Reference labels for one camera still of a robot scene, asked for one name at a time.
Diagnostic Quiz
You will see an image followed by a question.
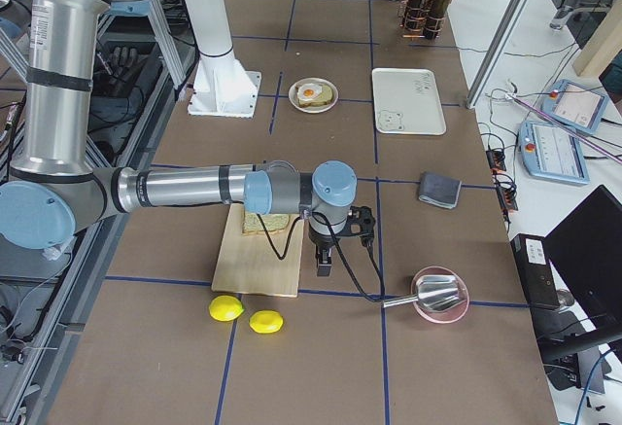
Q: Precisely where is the bread slice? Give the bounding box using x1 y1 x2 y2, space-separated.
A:
296 83 335 108
242 211 291 235

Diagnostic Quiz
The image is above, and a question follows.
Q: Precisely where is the white round plate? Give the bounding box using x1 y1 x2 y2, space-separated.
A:
288 77 339 114

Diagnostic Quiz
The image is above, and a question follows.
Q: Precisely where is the white bear tray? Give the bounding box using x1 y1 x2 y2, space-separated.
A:
371 68 446 136

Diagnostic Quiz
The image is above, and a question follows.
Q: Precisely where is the wooden cutting board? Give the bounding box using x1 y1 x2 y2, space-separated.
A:
212 204 304 298

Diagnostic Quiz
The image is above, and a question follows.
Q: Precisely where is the whole yellow lemon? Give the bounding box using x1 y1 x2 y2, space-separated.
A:
208 295 245 322

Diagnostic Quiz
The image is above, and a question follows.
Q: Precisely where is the metal scoop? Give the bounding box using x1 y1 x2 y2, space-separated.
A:
382 274 466 313

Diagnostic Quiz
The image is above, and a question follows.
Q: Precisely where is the pink bowl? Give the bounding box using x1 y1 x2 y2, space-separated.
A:
410 266 470 324

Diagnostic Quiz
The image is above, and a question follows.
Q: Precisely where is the grey folded cloth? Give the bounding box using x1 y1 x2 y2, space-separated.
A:
418 171 463 209

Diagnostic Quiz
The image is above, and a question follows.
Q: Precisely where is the fried egg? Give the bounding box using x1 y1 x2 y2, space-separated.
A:
296 83 323 103

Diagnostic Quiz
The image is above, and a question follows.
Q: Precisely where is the black computer box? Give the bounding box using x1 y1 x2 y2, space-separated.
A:
510 233 560 310

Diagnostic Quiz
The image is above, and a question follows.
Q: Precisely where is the near teach pendant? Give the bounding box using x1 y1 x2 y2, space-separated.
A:
518 121 590 186

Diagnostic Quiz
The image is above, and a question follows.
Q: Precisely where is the teach pendant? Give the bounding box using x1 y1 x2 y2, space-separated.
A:
541 79 608 135
518 121 590 186

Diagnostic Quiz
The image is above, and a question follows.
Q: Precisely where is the black monitor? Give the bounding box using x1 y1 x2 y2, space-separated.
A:
544 185 621 326

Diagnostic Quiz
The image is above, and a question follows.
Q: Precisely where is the far teach pendant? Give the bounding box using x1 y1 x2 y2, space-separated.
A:
541 79 608 135

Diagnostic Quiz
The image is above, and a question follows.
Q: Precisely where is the water bottle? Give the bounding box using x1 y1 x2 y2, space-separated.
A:
549 0 580 31

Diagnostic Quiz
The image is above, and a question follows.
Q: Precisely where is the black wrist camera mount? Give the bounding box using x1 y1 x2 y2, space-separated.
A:
342 206 376 248

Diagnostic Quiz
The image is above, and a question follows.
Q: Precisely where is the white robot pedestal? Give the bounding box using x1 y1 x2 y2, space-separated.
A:
185 0 261 119

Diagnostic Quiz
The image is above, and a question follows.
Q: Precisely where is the copper wire bottle rack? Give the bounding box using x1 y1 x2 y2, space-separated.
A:
398 1 446 40

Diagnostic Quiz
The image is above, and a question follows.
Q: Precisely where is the aluminium frame post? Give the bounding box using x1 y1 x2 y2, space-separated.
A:
466 0 529 109

